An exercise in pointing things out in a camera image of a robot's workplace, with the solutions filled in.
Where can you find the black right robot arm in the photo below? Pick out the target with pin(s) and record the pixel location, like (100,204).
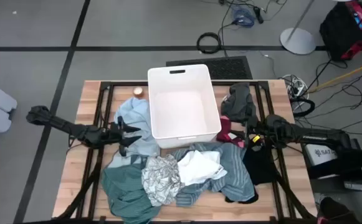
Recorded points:
(308,137)

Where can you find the light blue shirt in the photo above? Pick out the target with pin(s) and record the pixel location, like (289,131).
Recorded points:
(134,118)

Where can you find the plain white garment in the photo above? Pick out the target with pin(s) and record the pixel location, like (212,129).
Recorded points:
(199,166)

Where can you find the blue striped woven shirt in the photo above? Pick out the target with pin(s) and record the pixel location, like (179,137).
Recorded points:
(233,174)

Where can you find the white black-patterned garment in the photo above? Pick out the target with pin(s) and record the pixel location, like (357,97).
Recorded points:
(160,180)

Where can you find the white perforated laundry basket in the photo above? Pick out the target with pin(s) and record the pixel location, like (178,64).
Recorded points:
(183,79)

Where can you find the black garment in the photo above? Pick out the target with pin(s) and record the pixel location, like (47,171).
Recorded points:
(260,168)

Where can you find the dark grey garment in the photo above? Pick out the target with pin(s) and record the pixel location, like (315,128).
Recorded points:
(240,102)

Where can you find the black equipment cart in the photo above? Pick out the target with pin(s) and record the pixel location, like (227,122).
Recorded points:
(361,161)

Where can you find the black floor mat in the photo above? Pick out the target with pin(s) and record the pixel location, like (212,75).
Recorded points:
(230,68)

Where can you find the yellow pole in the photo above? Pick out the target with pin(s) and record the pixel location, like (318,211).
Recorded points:
(339,77)

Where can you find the maroon garment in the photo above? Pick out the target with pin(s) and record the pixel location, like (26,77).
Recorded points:
(224,130)

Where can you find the black power adapter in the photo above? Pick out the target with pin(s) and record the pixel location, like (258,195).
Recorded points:
(258,15)

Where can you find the white printed cardboard box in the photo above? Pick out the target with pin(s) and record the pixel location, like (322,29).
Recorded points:
(321,154)

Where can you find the person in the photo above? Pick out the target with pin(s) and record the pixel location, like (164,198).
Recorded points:
(336,211)

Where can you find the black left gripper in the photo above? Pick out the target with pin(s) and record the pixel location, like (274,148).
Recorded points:
(110,135)

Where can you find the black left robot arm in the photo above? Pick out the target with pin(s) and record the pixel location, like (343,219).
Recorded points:
(62,126)

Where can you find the grey round floor stand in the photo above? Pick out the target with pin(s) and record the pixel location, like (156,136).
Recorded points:
(297,42)

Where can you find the grey plastic bag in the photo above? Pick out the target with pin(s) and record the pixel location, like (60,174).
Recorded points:
(356,185)

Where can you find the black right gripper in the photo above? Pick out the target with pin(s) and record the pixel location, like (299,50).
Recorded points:
(260,132)

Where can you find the white power strip bundle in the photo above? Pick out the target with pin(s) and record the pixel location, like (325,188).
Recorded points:
(296,90)

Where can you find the teal patterned shirt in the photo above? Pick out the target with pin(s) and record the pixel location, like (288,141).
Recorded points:
(127,196)

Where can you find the black red equipment case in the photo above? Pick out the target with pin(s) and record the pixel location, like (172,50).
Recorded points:
(339,31)

